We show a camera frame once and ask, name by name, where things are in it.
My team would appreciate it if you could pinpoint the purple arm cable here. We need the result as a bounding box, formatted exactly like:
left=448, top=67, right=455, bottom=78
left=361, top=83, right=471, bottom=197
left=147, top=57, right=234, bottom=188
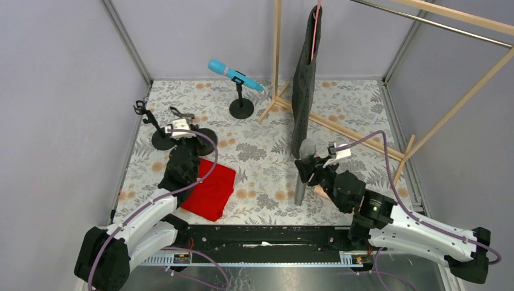
left=87, top=128, right=219, bottom=291
left=335, top=130, right=502, bottom=266

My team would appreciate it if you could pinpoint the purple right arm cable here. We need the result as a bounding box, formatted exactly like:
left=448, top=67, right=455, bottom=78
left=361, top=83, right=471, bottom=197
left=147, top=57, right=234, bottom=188
left=335, top=130, right=502, bottom=266

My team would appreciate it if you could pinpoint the pink clothes hanger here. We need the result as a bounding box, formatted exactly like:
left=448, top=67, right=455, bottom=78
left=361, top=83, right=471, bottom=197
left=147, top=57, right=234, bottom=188
left=310, top=0, right=322, bottom=61

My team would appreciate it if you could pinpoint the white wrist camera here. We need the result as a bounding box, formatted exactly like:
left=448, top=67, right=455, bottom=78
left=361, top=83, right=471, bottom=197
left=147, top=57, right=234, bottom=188
left=327, top=142, right=352, bottom=164
left=164, top=118, right=194, bottom=140

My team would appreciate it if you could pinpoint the blue microphone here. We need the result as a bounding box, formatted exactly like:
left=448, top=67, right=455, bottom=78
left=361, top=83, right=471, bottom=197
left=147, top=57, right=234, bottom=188
left=208, top=59, right=264, bottom=92

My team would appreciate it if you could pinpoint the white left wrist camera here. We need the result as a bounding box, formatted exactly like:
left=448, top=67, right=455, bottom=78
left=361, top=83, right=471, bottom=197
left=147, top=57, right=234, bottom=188
left=164, top=118, right=194, bottom=140

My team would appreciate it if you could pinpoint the silver microphone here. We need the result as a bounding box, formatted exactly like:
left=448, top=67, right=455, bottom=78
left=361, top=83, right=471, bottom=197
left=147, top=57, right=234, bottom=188
left=294, top=139, right=316, bottom=206

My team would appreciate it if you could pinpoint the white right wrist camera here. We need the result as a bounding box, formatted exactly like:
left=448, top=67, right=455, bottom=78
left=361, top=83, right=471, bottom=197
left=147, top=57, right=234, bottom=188
left=327, top=142, right=352, bottom=164

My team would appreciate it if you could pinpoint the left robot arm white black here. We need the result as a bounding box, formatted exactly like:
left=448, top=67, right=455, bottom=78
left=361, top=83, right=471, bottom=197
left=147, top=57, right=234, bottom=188
left=74, top=129, right=218, bottom=290

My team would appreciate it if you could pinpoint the metal rack rod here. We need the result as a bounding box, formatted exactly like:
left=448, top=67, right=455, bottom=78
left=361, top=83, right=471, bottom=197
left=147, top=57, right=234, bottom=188
left=351, top=0, right=513, bottom=49

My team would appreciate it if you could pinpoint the red folded cloth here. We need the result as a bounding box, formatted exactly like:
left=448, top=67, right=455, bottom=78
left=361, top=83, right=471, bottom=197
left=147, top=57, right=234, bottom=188
left=181, top=164, right=236, bottom=222

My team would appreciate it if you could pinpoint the black mic stand moved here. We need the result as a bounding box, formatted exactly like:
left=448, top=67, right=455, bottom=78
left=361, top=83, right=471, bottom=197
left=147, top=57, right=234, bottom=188
left=229, top=75, right=254, bottom=119

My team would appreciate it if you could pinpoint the black mic stand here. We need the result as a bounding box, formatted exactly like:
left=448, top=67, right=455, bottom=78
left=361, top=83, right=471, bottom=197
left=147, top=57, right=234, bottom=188
left=133, top=100, right=176, bottom=151
left=169, top=106, right=218, bottom=156

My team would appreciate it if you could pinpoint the dark grey hanging garment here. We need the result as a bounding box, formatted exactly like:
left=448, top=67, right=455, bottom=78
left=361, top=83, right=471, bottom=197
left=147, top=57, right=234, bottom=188
left=290, top=6, right=323, bottom=159

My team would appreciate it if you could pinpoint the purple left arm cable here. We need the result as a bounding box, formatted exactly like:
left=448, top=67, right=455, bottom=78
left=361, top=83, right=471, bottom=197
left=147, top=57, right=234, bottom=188
left=87, top=128, right=219, bottom=291

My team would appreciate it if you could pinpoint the black mic stand front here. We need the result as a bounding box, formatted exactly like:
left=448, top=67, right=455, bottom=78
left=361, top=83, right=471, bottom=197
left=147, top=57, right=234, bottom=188
left=169, top=106, right=218, bottom=156

